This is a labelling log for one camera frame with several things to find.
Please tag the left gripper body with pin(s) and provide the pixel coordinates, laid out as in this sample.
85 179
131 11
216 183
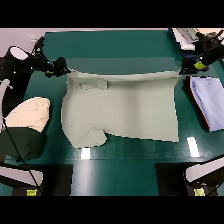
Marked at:
58 67

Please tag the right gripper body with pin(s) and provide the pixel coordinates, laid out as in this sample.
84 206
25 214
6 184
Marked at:
193 65

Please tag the pale grey T-shirt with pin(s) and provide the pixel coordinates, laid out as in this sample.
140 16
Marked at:
133 106

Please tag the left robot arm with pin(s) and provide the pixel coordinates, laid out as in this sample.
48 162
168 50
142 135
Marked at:
14 67

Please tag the white garment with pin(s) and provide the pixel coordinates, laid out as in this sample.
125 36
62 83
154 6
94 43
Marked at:
186 35

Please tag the light blue garment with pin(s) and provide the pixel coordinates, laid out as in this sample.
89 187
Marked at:
210 100

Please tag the cream garment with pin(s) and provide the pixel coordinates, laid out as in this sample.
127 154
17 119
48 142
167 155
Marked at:
29 113

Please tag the dark green garment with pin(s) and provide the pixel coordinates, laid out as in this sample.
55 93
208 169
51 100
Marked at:
20 142

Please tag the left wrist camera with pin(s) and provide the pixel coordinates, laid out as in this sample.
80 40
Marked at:
39 45

